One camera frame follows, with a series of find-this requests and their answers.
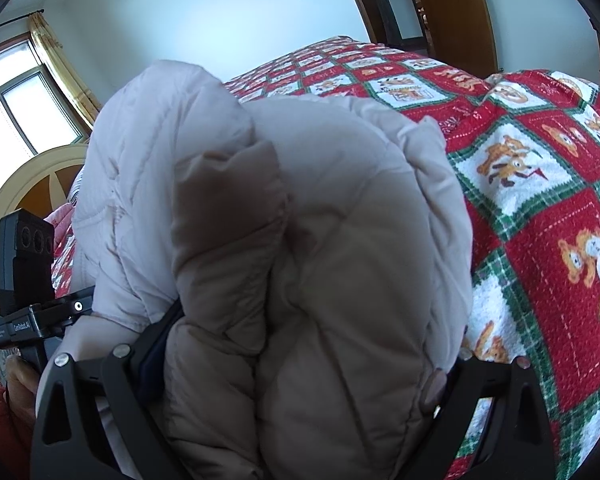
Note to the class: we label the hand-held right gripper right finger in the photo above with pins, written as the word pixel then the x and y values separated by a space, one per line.
pixel 485 385

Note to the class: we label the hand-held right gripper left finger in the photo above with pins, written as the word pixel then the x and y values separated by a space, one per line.
pixel 125 385

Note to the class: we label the beige puffer jacket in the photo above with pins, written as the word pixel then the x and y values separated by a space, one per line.
pixel 290 260

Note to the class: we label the person's left forearm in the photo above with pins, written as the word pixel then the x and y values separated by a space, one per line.
pixel 2 435

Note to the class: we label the person's left hand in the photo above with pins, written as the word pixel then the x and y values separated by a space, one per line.
pixel 25 385

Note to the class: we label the pink cloth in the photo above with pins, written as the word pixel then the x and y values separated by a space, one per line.
pixel 60 217

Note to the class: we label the cream wooden headboard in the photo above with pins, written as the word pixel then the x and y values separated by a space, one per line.
pixel 35 175

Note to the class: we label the window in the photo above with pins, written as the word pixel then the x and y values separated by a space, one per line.
pixel 20 120

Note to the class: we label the yellow curtain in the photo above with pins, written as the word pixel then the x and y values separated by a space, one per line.
pixel 65 70

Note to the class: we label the red checked printed blanket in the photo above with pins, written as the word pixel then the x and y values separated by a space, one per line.
pixel 530 185

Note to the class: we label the curtain rod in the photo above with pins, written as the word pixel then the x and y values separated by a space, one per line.
pixel 15 19

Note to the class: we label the brown wooden door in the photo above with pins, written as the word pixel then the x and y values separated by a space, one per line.
pixel 450 15

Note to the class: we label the dark wooden door frame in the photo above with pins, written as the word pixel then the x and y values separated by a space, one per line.
pixel 375 0

